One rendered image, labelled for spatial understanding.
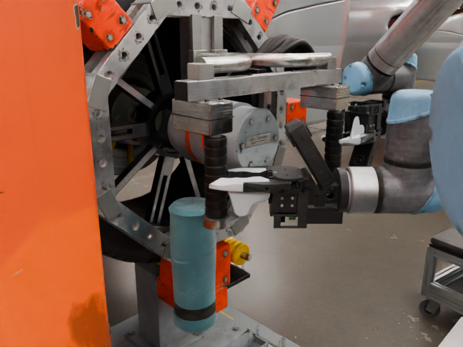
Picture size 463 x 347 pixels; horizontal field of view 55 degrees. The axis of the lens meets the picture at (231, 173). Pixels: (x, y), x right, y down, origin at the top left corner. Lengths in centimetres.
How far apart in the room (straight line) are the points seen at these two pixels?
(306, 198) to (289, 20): 87
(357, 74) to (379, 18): 229
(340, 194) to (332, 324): 116
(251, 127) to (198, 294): 34
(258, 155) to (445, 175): 60
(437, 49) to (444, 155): 300
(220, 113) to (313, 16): 95
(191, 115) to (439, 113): 45
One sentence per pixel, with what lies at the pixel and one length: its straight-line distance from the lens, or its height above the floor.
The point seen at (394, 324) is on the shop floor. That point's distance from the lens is 189.
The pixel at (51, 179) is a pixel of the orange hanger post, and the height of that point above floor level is 92.
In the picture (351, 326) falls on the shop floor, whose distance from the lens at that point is 183.
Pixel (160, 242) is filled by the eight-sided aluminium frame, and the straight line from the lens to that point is 94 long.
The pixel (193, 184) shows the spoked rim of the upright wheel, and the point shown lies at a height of 69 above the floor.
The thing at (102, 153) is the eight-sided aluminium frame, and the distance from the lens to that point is 81.
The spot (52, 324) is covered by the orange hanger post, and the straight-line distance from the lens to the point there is 48.
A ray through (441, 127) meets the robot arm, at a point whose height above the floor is 99.
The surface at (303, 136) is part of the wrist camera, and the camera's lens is 67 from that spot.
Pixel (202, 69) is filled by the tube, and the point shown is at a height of 100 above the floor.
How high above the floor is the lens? 104
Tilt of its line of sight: 17 degrees down
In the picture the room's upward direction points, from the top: straight up
